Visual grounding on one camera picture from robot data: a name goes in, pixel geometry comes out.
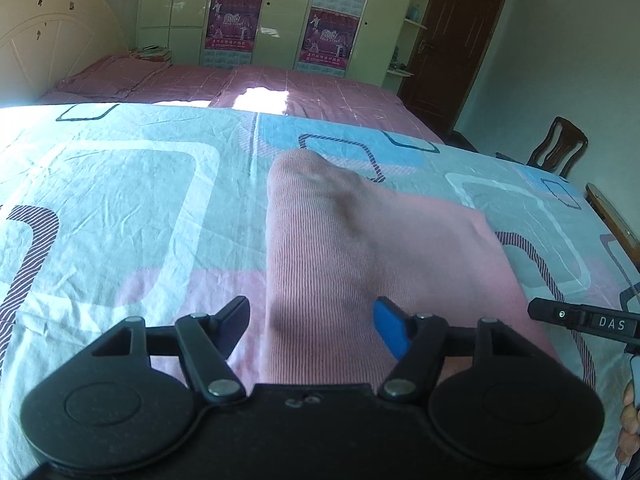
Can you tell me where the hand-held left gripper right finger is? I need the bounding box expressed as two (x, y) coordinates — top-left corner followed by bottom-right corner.
(374, 296), (537, 401)

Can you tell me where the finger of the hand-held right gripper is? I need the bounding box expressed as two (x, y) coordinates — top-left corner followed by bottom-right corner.
(527, 297), (587, 332)

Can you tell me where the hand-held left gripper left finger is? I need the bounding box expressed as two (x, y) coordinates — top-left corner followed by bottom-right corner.
(91, 296), (251, 405)

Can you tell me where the pink sweatshirt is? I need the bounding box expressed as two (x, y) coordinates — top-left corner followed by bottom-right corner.
(262, 149), (564, 397)

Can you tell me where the person's right hand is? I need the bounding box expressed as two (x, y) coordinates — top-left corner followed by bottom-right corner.
(615, 379), (640, 469)

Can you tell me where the wooden bed footboard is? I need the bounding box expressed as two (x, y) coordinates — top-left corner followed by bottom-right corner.
(584, 182), (640, 252)

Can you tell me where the patterned bed sheet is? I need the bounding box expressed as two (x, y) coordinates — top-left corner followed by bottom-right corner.
(0, 102), (640, 480)

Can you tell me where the dark wooden chair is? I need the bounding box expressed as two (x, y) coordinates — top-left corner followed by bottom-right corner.
(495, 116), (589, 179)

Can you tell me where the pink checked bed sheet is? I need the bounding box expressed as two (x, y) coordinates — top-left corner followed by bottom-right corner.
(37, 55), (447, 147)

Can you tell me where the pink pillow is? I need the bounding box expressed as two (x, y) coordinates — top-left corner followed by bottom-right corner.
(54, 56), (169, 99)

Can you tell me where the stack of books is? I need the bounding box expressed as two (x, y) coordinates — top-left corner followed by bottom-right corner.
(128, 45), (174, 64)

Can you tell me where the brown wooden door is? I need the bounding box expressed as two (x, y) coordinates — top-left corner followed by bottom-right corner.
(397, 0), (511, 134)

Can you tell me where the cream wardrobe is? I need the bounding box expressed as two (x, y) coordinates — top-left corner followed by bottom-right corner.
(135, 0), (444, 94)

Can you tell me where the cream wooden headboard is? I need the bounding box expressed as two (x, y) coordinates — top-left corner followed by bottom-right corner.
(0, 0), (129, 109)

